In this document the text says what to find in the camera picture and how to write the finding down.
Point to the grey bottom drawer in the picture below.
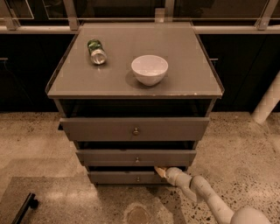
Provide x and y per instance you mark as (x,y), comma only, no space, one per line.
(125,178)

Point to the grey top drawer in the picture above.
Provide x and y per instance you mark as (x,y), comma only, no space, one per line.
(135,129)

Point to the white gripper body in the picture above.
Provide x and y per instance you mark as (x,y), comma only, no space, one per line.
(171,174)

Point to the green soda can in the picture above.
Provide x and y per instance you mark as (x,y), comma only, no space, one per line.
(96,52)

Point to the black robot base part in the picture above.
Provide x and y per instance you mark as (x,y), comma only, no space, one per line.
(30,202)

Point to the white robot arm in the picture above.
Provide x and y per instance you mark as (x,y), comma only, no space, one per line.
(198,189)

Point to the grey drawer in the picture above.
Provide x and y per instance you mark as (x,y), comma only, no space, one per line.
(135,129)
(125,178)
(136,157)

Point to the grey middle drawer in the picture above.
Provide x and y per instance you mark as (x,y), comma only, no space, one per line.
(136,157)

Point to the white ceramic bowl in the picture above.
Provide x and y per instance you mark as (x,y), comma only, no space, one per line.
(149,69)

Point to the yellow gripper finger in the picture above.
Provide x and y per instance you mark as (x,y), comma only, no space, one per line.
(161,171)

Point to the grey drawer cabinet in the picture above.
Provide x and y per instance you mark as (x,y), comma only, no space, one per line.
(111,90)

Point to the round floor drain cover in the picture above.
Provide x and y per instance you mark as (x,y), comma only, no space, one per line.
(136,214)

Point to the metal railing frame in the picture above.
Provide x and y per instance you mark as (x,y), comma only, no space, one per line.
(205,16)

